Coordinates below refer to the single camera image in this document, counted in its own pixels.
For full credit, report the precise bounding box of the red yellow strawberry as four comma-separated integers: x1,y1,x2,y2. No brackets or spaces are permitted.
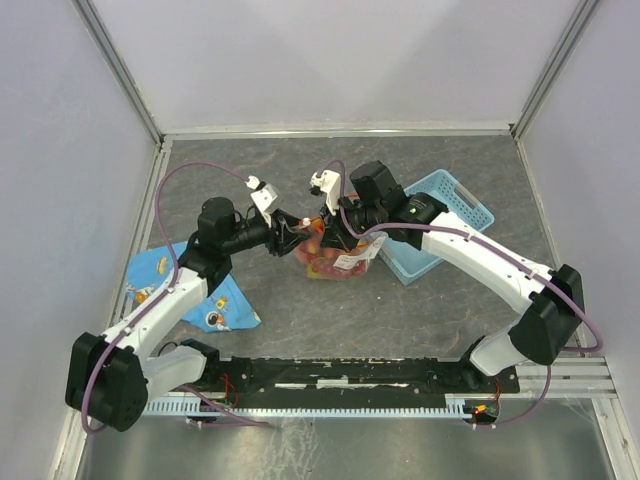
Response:
300,239,322,258

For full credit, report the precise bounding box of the purple grapes bunch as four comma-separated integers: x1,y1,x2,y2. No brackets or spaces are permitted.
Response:
307,261,368,281

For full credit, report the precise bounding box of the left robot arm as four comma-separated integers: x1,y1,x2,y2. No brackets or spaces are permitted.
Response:
65,197,312,434

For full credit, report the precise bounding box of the aluminium frame left post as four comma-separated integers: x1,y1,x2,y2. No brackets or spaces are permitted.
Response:
71,0,164,145

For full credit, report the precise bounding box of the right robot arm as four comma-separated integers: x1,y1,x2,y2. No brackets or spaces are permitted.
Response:
310,161,584,391

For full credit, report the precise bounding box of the blue patterned cloth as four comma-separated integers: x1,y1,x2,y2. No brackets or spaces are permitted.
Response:
126,246,261,333

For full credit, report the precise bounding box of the clear zip top bag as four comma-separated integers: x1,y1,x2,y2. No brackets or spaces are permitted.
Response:
293,217,387,278

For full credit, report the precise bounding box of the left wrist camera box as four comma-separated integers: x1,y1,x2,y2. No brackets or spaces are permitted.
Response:
245,175,281,227

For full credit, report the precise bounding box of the aluminium frame post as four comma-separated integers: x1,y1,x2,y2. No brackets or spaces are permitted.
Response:
510,0,601,141
71,0,164,145

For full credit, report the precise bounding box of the aluminium frame back rail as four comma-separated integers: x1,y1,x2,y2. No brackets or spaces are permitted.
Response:
163,128,511,142

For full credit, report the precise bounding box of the light blue plastic basket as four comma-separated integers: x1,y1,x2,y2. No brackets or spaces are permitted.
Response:
379,169,495,286

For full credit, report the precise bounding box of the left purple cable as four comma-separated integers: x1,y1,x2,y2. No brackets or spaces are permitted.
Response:
80,160,261,434

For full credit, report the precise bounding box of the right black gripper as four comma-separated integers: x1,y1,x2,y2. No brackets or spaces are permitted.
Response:
318,193,384,254

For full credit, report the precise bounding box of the aluminium frame right post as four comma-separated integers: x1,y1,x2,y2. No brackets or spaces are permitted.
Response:
510,0,601,141

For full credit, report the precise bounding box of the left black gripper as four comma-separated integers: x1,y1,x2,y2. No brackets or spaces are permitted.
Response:
222,208,311,257

